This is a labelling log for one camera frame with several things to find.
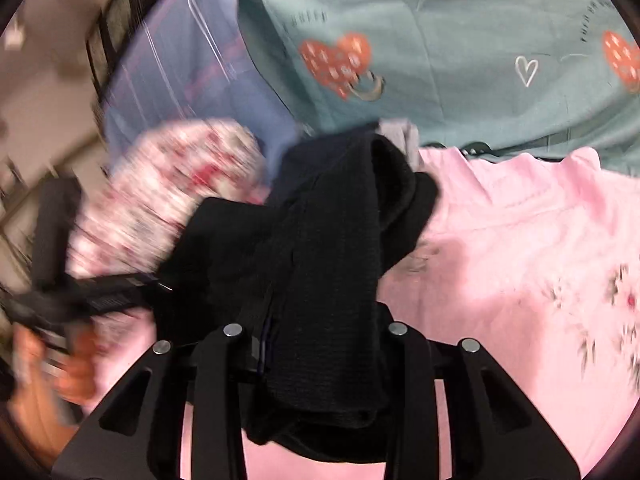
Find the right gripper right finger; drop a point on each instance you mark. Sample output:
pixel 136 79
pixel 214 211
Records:
pixel 495 432

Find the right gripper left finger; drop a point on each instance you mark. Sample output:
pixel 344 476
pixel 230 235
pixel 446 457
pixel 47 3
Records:
pixel 136 430

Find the black pants with smiley patch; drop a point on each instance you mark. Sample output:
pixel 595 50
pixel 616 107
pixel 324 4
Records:
pixel 303 276

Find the person's left hand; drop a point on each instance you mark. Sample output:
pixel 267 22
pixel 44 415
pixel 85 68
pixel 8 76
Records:
pixel 32 407

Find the red white floral pillow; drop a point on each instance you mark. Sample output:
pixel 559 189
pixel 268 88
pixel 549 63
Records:
pixel 151 194

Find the pink floral bed sheet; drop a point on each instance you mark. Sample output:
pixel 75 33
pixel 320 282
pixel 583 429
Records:
pixel 538 261

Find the blue plaid pillow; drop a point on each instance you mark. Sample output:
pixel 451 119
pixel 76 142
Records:
pixel 188 60

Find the folded dark navy garment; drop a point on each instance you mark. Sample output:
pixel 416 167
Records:
pixel 309 158

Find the grey knit garment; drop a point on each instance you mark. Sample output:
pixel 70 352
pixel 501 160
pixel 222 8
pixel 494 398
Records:
pixel 405 136

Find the teal heart print sheet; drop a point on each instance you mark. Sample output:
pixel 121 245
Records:
pixel 493 78

